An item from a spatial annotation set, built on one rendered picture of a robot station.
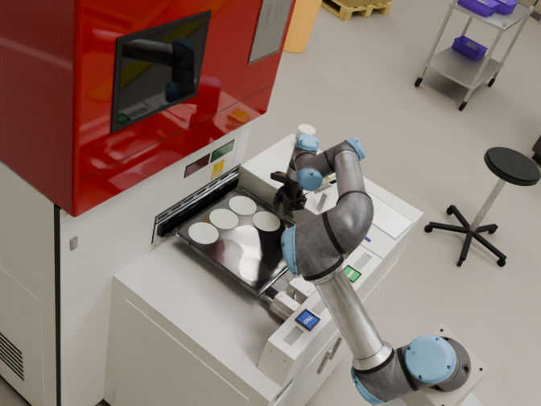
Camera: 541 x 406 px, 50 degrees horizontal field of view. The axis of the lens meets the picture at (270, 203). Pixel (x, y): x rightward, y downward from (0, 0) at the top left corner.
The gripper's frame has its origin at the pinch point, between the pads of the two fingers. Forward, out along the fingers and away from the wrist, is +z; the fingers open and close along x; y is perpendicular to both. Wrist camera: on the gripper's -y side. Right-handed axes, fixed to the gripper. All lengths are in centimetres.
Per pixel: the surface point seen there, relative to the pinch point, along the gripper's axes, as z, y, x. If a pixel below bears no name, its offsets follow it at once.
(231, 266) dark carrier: 1.2, 18.0, -25.8
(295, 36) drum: 75, -281, 167
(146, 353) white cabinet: 33, 22, -52
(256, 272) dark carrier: 1.4, 22.3, -18.7
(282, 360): -1, 56, -26
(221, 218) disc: 1.3, -3.4, -21.0
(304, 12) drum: 52, -279, 169
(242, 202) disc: 1.3, -10.0, -10.3
